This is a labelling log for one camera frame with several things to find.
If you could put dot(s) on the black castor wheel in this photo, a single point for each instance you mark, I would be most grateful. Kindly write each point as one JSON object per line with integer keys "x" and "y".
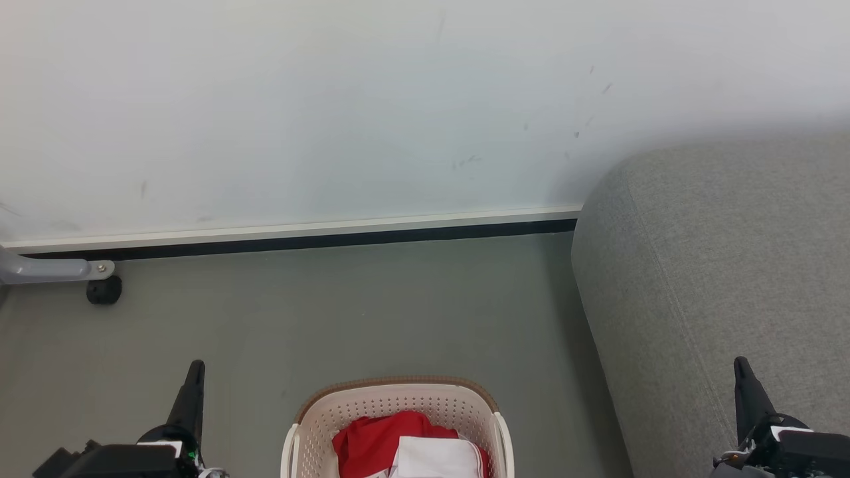
{"x": 104, "y": 291}

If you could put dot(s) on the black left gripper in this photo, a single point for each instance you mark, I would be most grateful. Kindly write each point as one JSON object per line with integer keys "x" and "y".
{"x": 126, "y": 461}

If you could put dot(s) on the red garment with white trim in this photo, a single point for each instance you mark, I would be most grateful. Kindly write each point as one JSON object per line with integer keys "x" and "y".
{"x": 368, "y": 441}

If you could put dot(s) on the grey fabric sofa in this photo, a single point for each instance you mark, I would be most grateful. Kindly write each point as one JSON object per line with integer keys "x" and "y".
{"x": 717, "y": 265}

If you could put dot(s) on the white and black baseboard strip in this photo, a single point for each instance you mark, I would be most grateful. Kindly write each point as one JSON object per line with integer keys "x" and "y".
{"x": 299, "y": 234}

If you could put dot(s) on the cream perforated laundry basket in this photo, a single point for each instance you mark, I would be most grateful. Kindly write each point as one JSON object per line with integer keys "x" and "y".
{"x": 398, "y": 399}

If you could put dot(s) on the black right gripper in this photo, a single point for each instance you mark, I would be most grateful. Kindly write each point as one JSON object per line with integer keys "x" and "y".
{"x": 790, "y": 455}

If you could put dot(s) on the grey metal frame leg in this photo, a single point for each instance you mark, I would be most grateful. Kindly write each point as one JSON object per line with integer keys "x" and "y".
{"x": 46, "y": 269}

